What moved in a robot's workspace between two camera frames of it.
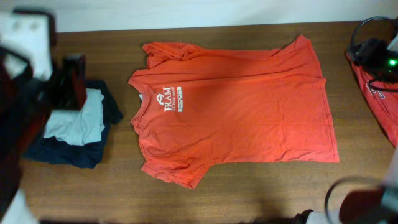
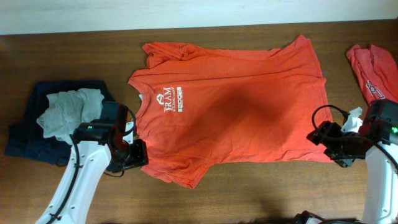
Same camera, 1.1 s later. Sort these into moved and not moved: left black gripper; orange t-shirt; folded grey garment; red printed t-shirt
Moved: left black gripper
Not moved: folded grey garment; orange t-shirt; red printed t-shirt
